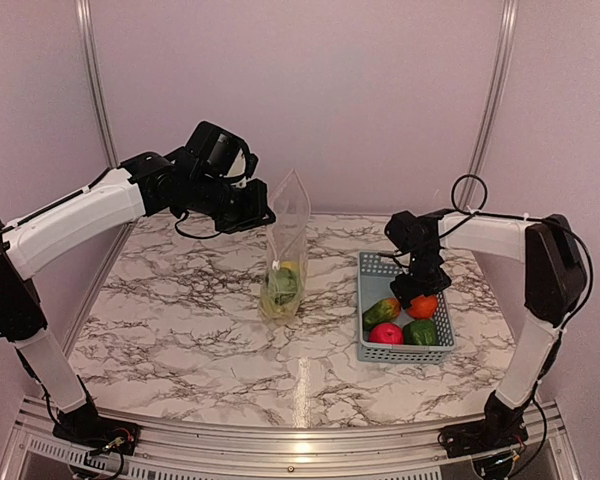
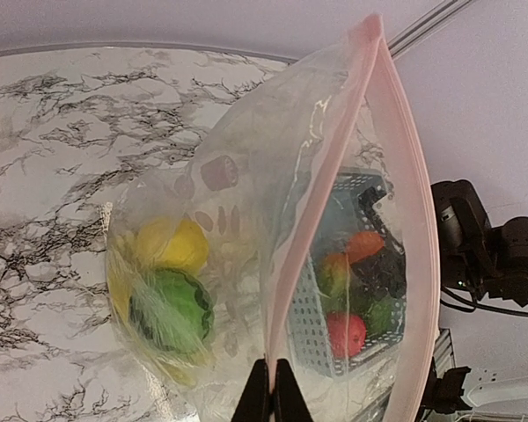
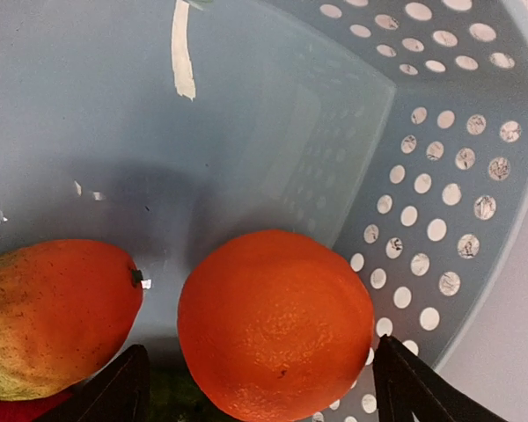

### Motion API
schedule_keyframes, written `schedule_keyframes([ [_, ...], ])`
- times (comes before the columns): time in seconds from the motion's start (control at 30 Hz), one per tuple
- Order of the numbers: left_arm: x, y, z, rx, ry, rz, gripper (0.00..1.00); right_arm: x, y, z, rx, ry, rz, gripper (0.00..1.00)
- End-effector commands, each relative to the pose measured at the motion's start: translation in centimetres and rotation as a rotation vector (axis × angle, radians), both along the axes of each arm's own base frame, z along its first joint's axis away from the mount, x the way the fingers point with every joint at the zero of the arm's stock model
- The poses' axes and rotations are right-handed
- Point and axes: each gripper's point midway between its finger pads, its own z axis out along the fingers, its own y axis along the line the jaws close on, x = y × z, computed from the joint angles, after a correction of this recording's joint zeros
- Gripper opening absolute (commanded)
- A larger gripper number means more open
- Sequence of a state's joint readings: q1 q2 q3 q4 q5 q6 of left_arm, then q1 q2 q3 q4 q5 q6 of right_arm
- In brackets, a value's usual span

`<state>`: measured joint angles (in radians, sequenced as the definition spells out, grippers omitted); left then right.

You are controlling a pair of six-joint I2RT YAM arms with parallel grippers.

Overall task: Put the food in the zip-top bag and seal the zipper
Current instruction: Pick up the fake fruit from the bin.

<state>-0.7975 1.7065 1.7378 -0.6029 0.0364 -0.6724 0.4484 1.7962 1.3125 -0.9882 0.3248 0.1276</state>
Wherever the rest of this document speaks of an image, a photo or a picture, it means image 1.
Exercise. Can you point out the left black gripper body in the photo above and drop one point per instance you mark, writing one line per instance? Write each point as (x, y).
(231, 211)

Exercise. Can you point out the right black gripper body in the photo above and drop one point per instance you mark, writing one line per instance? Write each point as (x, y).
(427, 276)

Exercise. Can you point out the orange toy orange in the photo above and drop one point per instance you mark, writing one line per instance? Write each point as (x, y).
(423, 307)

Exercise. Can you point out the grey plastic basket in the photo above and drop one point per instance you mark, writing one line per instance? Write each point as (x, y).
(374, 275)

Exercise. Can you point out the yellow toy lemon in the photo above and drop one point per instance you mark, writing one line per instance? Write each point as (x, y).
(291, 265)

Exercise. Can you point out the green toy cabbage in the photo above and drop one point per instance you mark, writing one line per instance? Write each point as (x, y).
(282, 285)

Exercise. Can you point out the clear zip top bag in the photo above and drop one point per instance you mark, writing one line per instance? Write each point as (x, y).
(286, 238)

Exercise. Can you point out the yellow toy banana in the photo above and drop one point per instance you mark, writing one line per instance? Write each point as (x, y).
(274, 311)

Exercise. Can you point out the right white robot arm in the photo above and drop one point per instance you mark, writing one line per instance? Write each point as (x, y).
(557, 279)

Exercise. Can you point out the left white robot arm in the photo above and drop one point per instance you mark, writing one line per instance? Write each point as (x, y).
(140, 187)

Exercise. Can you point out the green orange toy cucumber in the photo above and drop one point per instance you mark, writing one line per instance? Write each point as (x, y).
(383, 311)

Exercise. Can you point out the green toy bell pepper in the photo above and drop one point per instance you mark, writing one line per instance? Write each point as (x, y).
(420, 333)

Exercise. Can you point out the red toy apple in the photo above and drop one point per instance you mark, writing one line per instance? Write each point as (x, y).
(387, 333)

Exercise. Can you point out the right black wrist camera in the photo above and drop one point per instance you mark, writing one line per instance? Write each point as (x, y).
(409, 233)

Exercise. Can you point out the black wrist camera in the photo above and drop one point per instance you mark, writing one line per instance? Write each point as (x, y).
(216, 153)
(409, 233)

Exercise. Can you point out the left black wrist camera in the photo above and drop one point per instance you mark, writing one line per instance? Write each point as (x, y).
(216, 153)

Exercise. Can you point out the right aluminium frame post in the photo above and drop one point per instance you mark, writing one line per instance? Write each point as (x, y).
(497, 83)

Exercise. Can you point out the aluminium frame post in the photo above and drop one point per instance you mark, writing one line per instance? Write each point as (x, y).
(497, 83)
(88, 41)

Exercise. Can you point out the left aluminium frame post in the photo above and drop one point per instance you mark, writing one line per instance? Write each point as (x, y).
(88, 41)

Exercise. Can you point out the front aluminium rail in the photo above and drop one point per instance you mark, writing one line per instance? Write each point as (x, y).
(173, 449)

